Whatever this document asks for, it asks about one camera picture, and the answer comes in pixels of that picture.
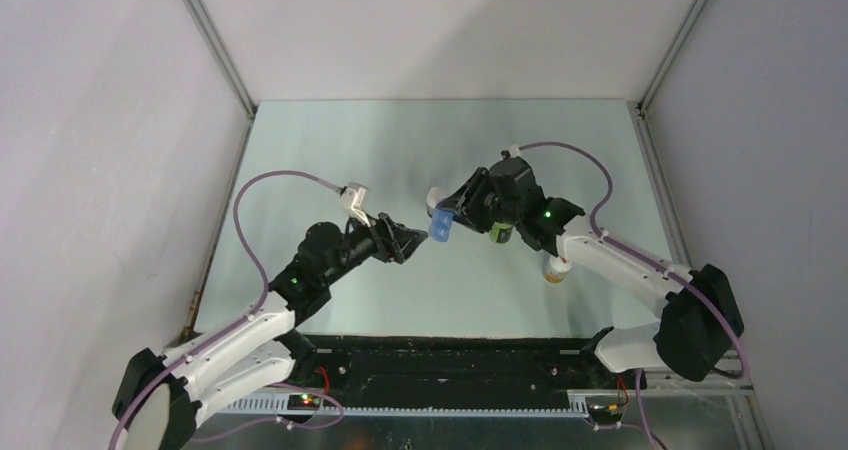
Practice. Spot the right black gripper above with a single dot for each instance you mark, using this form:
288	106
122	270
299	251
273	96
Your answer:
465	202

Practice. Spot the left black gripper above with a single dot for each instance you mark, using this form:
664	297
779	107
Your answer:
393	241

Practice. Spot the blue pill organizer box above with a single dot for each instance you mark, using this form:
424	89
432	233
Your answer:
440	225

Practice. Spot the white bottle orange label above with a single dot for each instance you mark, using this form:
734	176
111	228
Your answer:
555	269

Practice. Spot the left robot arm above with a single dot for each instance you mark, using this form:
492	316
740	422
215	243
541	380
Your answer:
165	397

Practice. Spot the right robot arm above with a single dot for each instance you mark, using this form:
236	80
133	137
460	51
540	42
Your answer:
698	319

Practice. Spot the white pill bottle blue label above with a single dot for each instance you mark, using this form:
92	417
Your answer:
434	196

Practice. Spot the green pill bottle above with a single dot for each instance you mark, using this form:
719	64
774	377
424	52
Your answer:
500	232

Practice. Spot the left control board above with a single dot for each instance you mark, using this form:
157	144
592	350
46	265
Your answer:
303	402

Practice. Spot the control board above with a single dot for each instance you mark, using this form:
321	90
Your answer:
303	402
607	409

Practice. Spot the right control board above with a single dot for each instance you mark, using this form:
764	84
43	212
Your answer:
607	409

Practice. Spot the right aluminium frame post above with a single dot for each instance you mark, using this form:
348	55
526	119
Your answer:
680	38

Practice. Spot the aluminium frame post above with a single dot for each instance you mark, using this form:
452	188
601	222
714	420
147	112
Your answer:
202	18
680	38

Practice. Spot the left aluminium frame post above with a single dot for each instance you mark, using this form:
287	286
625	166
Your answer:
202	18

